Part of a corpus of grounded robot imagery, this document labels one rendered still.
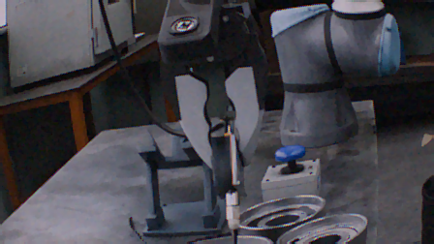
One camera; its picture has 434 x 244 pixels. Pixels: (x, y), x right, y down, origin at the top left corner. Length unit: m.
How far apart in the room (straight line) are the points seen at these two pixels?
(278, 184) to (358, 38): 0.34
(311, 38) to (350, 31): 0.09
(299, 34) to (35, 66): 2.03
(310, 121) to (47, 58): 1.98
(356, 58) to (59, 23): 2.02
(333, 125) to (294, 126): 0.08
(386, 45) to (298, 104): 0.23
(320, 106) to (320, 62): 0.07
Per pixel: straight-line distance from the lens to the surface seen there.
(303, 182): 0.95
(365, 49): 1.18
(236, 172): 0.72
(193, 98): 0.73
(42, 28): 3.09
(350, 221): 0.78
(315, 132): 1.24
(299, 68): 1.24
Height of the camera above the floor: 1.11
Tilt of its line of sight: 12 degrees down
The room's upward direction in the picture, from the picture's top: 9 degrees counter-clockwise
